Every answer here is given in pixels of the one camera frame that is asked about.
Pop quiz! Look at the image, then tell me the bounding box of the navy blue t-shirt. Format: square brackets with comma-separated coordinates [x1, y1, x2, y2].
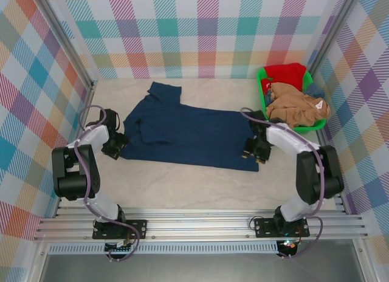
[119, 81, 260, 173]

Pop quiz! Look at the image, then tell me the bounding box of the tan t-shirt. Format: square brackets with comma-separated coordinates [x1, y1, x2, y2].
[265, 82, 331, 129]

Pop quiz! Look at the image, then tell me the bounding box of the green plastic basket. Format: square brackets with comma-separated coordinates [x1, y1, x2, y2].
[256, 66, 329, 136]

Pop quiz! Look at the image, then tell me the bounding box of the red t-shirt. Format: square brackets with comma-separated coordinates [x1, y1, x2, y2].
[263, 63, 307, 93]

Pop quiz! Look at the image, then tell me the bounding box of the black controller board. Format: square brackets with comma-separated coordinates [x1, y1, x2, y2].
[104, 239, 134, 254]
[278, 239, 300, 258]

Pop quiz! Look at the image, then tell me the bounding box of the grey metal panel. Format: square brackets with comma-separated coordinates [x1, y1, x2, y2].
[39, 253, 365, 282]

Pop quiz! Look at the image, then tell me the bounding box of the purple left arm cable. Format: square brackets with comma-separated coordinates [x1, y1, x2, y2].
[74, 105, 140, 263]

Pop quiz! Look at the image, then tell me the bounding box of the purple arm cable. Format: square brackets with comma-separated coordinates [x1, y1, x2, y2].
[74, 105, 140, 263]
[240, 107, 323, 259]

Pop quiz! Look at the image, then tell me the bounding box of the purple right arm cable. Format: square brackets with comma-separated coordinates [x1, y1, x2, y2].
[240, 107, 323, 259]

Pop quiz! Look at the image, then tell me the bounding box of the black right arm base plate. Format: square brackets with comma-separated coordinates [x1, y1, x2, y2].
[253, 217, 311, 239]

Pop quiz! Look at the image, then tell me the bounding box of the aluminium mounting rail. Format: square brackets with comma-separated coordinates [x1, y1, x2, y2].
[32, 205, 370, 243]

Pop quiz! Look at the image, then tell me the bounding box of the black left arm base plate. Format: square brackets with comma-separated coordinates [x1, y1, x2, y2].
[92, 218, 148, 241]

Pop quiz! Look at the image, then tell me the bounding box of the slotted grey cable duct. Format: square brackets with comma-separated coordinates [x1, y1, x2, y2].
[47, 244, 280, 255]

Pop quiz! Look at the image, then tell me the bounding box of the aluminium frame post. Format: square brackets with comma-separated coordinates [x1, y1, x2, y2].
[30, 0, 98, 91]
[306, 0, 362, 73]

